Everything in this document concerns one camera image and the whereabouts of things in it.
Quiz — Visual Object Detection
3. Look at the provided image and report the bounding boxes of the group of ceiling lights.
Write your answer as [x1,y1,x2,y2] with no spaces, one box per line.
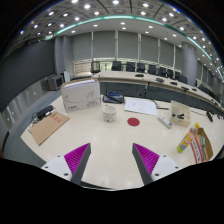
[18,0,224,73]

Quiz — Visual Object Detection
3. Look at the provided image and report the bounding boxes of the open brown cardboard box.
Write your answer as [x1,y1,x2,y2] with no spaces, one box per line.
[189,127,214,164]

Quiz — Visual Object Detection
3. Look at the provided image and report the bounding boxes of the flat brown cardboard sheet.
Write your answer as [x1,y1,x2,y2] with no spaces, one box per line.
[29,111,71,146]

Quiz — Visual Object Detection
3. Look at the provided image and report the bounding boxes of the open white cardboard box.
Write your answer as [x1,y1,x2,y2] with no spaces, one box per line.
[169,99,192,128]

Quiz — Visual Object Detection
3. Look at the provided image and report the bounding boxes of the clear bottle with yellow cap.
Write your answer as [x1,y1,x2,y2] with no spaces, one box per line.
[176,122,201,154]

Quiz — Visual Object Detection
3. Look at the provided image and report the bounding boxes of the white paper carton box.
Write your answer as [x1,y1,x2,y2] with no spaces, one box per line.
[60,77,102,113]

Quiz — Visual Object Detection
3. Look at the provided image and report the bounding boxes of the row of black office chairs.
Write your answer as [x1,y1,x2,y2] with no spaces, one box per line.
[90,60,201,88]

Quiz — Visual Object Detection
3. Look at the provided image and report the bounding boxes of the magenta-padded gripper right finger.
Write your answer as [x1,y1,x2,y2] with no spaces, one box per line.
[131,142,183,186]

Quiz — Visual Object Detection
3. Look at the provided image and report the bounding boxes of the flat round red coaster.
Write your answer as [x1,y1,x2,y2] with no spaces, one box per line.
[126,117,141,127]

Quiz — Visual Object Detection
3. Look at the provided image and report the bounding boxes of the white ceramic cup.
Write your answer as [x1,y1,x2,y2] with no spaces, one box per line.
[102,104,118,124]

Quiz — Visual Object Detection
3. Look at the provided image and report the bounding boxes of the small long white box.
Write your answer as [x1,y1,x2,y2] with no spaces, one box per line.
[157,114,174,129]

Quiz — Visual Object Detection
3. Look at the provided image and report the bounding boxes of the dark boxy monitor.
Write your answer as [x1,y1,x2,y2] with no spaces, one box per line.
[47,74,64,92]

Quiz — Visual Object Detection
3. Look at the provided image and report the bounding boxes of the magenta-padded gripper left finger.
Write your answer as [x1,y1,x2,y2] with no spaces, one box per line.
[41,142,92,186]

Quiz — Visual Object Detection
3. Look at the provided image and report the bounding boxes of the white printed paper sheet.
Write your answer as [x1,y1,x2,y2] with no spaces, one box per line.
[123,96,159,117]

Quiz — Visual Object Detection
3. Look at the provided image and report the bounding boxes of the black device with cables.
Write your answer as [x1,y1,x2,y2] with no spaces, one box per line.
[35,105,55,120]

